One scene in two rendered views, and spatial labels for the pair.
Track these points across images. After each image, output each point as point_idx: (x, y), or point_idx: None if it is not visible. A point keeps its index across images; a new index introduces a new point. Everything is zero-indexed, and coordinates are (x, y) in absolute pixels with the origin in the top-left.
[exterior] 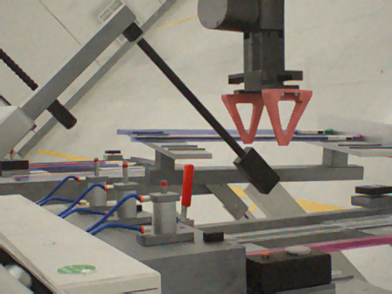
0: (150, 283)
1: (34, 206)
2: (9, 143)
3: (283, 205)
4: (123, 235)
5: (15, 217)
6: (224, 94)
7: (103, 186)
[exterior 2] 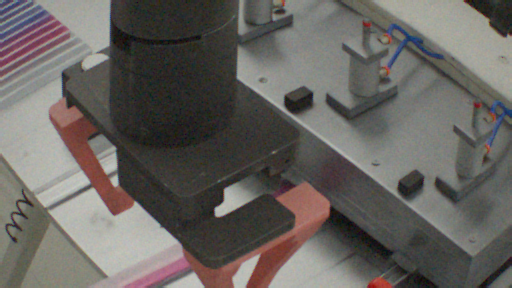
0: None
1: (491, 79)
2: None
3: None
4: (326, 42)
5: (452, 21)
6: (311, 188)
7: (386, 33)
